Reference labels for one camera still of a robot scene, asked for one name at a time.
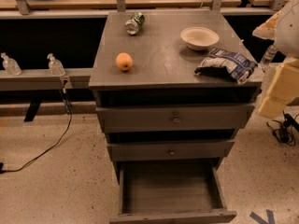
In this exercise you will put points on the blue chip bag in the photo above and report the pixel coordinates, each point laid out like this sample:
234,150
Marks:
220,61

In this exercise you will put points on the open bottom drawer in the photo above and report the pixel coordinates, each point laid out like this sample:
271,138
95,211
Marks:
171,192

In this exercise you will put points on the grey wooden drawer cabinet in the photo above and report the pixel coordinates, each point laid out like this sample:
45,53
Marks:
163,71

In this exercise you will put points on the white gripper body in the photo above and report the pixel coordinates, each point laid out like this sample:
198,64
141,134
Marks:
288,32

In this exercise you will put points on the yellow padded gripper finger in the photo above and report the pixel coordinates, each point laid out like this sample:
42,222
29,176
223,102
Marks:
268,30
280,87

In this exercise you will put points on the grey middle drawer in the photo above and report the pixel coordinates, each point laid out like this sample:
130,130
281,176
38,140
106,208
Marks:
153,151

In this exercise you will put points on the orange fruit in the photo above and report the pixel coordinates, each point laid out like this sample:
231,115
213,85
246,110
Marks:
124,61

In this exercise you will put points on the clear plastic bottle on ledge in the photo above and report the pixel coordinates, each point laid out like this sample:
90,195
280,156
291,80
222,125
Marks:
55,66

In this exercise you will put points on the clear water bottle right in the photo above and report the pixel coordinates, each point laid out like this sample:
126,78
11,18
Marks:
268,57

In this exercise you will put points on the grey top drawer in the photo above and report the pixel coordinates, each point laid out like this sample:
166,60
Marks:
162,118

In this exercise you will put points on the crushed green soda can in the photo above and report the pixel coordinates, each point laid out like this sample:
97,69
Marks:
134,25

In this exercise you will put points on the clear plastic bottle left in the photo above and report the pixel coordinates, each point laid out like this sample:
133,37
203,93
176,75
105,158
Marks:
10,65

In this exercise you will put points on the grey drawer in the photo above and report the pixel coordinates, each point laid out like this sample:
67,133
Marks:
153,151
162,118

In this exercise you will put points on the white paper bowl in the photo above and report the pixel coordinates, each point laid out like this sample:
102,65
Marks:
199,38

